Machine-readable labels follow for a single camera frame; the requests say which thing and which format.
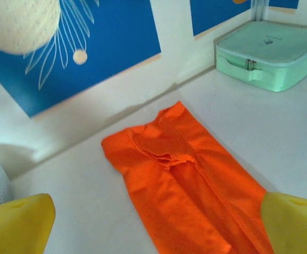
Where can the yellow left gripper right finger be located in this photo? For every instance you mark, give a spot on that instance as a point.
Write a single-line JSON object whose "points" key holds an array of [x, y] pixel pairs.
{"points": [[293, 227]]}

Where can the orange t-shirt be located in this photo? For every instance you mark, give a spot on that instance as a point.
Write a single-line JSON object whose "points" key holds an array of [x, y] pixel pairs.
{"points": [[182, 206]]}

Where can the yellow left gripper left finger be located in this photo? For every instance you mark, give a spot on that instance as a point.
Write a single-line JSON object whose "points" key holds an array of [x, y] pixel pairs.
{"points": [[18, 227]]}

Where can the blue poster with orange print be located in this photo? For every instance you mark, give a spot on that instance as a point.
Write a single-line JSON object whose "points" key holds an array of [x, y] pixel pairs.
{"points": [[214, 13]]}

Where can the mint green zippered case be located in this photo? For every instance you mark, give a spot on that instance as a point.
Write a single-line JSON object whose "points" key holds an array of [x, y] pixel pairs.
{"points": [[269, 47]]}

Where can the plain blue poster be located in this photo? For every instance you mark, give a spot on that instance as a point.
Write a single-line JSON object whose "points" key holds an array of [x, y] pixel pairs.
{"points": [[282, 3]]}

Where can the white frame post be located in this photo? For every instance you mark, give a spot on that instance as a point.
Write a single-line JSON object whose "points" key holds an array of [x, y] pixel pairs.
{"points": [[259, 9]]}

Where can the blue poster with white flower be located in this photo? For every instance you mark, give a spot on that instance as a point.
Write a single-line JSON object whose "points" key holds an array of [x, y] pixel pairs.
{"points": [[116, 39]]}

